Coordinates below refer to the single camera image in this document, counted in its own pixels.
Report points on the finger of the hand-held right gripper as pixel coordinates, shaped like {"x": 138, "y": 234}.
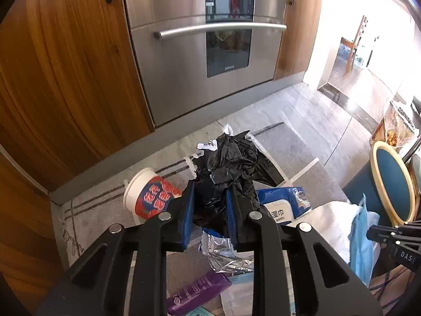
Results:
{"x": 378, "y": 233}

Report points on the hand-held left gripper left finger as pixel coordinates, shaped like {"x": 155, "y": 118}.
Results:
{"x": 186, "y": 219}

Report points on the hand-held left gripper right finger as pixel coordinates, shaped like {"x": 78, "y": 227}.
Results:
{"x": 232, "y": 219}

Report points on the black plastic bag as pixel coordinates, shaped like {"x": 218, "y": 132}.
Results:
{"x": 230, "y": 161}

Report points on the light blue cloth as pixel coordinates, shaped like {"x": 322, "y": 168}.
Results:
{"x": 360, "y": 243}

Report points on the silver foil packet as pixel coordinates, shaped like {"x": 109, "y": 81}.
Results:
{"x": 219, "y": 250}

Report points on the white paper cup red print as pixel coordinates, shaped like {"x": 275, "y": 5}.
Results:
{"x": 144, "y": 195}

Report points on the white towel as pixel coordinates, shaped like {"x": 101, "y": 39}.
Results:
{"x": 325, "y": 218}

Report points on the purple packet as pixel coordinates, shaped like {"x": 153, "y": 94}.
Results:
{"x": 197, "y": 291}

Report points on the light blue face mask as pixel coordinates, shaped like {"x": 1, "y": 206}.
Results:
{"x": 237, "y": 299}

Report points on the grey striped rug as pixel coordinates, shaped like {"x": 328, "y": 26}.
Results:
{"x": 98, "y": 212}

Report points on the clear snack bag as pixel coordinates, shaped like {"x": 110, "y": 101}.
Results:
{"x": 396, "y": 126}

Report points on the stainless steel oven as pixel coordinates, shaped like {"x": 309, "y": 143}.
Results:
{"x": 171, "y": 72}

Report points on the wide wooden cabinet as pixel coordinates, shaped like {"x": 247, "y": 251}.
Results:
{"x": 65, "y": 72}

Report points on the narrow wooden cabinet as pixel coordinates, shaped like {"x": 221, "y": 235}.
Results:
{"x": 296, "y": 39}

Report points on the wooden chair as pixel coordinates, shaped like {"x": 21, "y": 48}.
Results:
{"x": 358, "y": 39}

